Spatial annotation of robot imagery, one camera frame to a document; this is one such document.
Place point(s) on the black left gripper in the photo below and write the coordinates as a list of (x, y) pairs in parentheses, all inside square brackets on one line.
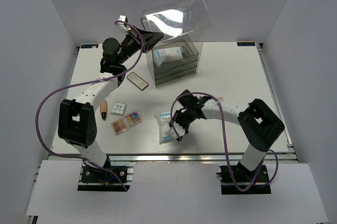
[(150, 39)]

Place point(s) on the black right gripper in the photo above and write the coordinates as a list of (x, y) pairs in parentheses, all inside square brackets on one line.
[(176, 116)]

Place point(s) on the cotton pad pack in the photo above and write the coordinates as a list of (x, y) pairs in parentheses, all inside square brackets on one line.
[(167, 55), (163, 119)]

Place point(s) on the clear acrylic drawer organizer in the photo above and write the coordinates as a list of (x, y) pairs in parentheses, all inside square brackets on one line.
[(183, 24)]

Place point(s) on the beige foundation bottle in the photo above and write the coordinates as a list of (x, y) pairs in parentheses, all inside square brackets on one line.
[(104, 109)]

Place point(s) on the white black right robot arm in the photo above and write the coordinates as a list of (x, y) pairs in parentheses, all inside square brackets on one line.
[(261, 126)]

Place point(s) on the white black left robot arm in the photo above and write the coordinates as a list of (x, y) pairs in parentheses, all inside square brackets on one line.
[(77, 123)]

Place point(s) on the pink blush palette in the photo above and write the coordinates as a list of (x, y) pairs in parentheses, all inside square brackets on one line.
[(219, 99)]

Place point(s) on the brown rimmed compact box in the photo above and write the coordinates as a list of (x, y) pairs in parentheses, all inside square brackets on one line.
[(137, 81)]

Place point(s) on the colourful eyeshadow palette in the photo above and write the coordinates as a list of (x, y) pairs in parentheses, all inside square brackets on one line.
[(132, 119)]

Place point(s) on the blue label left corner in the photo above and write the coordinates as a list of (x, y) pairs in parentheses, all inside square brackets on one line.
[(88, 46)]

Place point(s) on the blue label corner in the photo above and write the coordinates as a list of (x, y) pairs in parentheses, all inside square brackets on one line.
[(246, 44), (88, 46)]

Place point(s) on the nude eyeshadow palette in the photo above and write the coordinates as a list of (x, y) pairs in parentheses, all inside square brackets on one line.
[(119, 126)]

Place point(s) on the white grey pan palette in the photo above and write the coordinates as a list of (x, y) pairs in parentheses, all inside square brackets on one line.
[(118, 108)]

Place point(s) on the blue label right corner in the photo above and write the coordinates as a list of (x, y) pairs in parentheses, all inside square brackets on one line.
[(246, 44)]

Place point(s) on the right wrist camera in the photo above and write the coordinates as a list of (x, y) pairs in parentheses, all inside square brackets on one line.
[(176, 133)]

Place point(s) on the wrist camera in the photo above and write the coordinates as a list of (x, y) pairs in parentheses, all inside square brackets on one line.
[(176, 133), (121, 23)]

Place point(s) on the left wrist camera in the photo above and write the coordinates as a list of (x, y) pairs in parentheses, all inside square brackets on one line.
[(121, 23)]

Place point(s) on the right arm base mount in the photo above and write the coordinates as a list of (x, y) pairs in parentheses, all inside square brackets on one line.
[(243, 180)]

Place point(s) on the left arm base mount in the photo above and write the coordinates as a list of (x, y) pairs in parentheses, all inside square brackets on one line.
[(96, 180)]

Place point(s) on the aluminium table frame rail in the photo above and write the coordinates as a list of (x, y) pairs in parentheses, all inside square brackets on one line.
[(237, 73)]

